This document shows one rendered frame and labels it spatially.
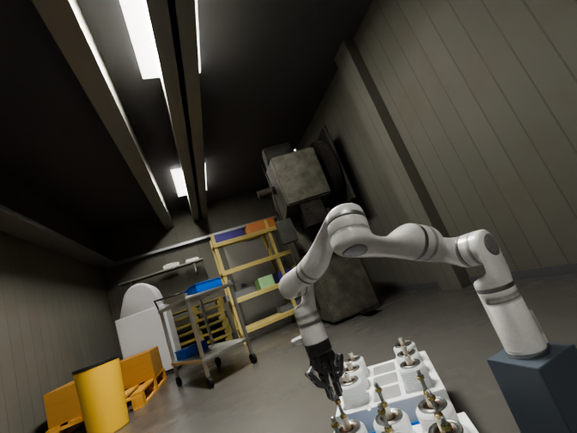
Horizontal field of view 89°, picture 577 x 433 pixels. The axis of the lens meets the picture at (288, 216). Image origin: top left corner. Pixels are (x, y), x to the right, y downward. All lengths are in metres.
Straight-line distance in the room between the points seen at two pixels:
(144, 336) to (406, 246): 5.02
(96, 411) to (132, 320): 2.24
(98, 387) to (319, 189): 3.18
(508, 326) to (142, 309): 5.10
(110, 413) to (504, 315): 3.16
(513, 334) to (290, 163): 3.55
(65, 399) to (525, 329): 3.98
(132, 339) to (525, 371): 5.11
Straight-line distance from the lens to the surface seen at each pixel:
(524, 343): 0.98
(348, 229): 0.62
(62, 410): 4.22
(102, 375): 3.43
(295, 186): 4.04
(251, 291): 5.26
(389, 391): 1.37
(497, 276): 0.94
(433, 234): 0.79
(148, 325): 5.45
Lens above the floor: 0.68
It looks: 12 degrees up
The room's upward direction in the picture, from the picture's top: 21 degrees counter-clockwise
